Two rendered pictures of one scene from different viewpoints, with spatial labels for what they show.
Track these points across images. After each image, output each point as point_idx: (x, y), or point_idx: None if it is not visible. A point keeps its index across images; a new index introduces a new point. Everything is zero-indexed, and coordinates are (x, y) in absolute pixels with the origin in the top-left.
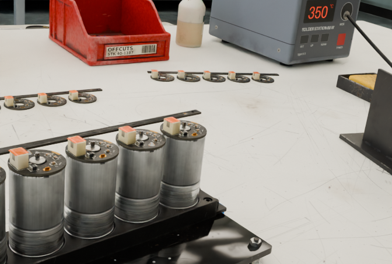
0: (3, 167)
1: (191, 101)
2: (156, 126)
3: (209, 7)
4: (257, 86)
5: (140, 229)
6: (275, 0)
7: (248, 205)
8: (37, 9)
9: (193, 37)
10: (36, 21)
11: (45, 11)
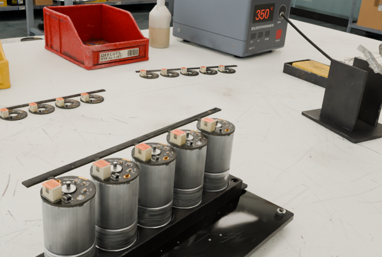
0: (49, 167)
1: (179, 94)
2: (160, 118)
3: (140, 9)
4: (224, 77)
5: (192, 213)
6: (228, 7)
7: (257, 179)
8: (0, 18)
9: (163, 39)
10: (0, 28)
11: (7, 20)
